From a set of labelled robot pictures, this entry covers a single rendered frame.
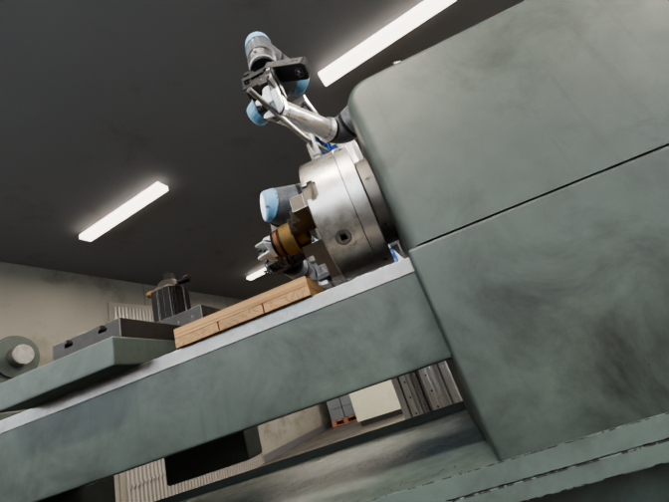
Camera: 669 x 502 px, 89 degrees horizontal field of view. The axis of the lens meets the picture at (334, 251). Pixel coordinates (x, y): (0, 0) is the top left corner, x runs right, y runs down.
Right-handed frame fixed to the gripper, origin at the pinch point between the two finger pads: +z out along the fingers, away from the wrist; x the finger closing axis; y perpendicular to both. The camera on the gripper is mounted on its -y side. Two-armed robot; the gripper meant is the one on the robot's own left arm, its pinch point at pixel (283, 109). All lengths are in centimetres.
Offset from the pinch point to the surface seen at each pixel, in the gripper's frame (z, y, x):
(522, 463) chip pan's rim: 73, -14, -7
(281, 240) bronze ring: 17.7, 14.0, -20.7
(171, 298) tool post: 14, 54, -29
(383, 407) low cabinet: -34, 106, -625
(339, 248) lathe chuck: 29.5, -0.1, -17.1
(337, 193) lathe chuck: 21.5, -4.4, -9.7
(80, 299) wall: -204, 374, -230
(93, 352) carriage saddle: 37, 52, -6
